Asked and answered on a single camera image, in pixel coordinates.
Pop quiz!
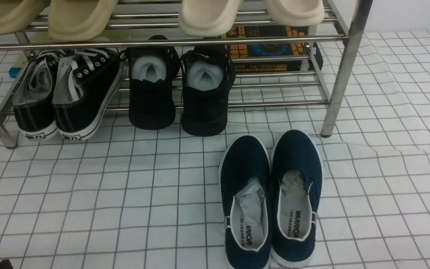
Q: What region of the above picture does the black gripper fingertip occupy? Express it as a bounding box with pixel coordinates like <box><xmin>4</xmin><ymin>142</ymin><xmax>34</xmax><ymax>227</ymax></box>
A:
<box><xmin>0</xmin><ymin>259</ymin><xmax>14</xmax><ymax>269</ymax></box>

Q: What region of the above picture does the black canvas sneaker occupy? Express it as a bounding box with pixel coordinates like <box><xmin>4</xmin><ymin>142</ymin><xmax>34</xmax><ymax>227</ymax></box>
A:
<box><xmin>12</xmin><ymin>49</ymin><xmax>74</xmax><ymax>141</ymax></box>
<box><xmin>52</xmin><ymin>48</ymin><xmax>124</xmax><ymax>142</ymax></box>

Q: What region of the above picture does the navy slip-on shoe left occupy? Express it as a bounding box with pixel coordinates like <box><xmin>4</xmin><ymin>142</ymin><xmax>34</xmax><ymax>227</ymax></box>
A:
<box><xmin>218</xmin><ymin>136</ymin><xmax>272</xmax><ymax>269</ymax></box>

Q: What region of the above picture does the navy slip-on shoe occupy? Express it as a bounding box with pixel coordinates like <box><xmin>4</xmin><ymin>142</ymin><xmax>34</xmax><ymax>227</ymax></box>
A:
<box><xmin>218</xmin><ymin>136</ymin><xmax>272</xmax><ymax>269</ymax></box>
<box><xmin>269</xmin><ymin>130</ymin><xmax>324</xmax><ymax>268</ymax></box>

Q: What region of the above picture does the navy slip-on shoe right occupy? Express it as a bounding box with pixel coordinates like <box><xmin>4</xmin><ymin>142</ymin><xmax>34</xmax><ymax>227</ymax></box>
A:
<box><xmin>269</xmin><ymin>130</ymin><xmax>324</xmax><ymax>268</ymax></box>

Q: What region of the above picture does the silver metal shoe rack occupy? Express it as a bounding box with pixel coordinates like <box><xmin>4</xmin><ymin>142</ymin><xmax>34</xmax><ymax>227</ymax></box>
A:
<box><xmin>0</xmin><ymin>0</ymin><xmax>373</xmax><ymax>149</ymax></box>

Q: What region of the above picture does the white grid tablecloth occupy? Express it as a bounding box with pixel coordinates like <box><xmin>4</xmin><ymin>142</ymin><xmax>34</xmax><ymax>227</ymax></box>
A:
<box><xmin>0</xmin><ymin>31</ymin><xmax>430</xmax><ymax>269</ymax></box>

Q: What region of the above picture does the black mesh sneaker left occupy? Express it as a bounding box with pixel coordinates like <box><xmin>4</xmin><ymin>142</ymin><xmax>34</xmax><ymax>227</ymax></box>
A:
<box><xmin>125</xmin><ymin>46</ymin><xmax>180</xmax><ymax>130</ymax></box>

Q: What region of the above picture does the black mesh sneaker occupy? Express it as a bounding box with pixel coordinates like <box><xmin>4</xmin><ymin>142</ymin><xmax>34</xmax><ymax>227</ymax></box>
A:
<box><xmin>181</xmin><ymin>44</ymin><xmax>236</xmax><ymax>137</ymax></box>
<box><xmin>125</xmin><ymin>46</ymin><xmax>180</xmax><ymax>130</ymax></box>

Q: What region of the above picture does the beige slipper far left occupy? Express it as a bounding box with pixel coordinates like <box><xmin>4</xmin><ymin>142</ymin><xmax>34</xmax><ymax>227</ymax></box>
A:
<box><xmin>0</xmin><ymin>0</ymin><xmax>51</xmax><ymax>35</ymax></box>

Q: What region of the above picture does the beige slipper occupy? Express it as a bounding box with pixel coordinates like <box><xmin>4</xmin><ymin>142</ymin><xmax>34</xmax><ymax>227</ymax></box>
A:
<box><xmin>0</xmin><ymin>0</ymin><xmax>51</xmax><ymax>35</ymax></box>
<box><xmin>48</xmin><ymin>0</ymin><xmax>118</xmax><ymax>41</ymax></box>

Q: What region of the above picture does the black mesh sneaker right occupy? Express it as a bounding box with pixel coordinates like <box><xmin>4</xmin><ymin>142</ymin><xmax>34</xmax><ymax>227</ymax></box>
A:
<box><xmin>181</xmin><ymin>44</ymin><xmax>236</xmax><ymax>137</ymax></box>

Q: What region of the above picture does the cream slipper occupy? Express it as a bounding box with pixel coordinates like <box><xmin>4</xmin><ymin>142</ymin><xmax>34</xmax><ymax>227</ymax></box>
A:
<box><xmin>264</xmin><ymin>0</ymin><xmax>324</xmax><ymax>26</ymax></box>
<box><xmin>178</xmin><ymin>0</ymin><xmax>243</xmax><ymax>37</ymax></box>

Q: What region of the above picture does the black orange printed box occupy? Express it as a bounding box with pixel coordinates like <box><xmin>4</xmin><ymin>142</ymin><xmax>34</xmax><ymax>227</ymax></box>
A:
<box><xmin>217</xmin><ymin>25</ymin><xmax>314</xmax><ymax>73</ymax></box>

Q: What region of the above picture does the cream slipper far right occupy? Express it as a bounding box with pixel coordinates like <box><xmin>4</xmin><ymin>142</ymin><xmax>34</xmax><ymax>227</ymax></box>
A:
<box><xmin>264</xmin><ymin>0</ymin><xmax>324</xmax><ymax>26</ymax></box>

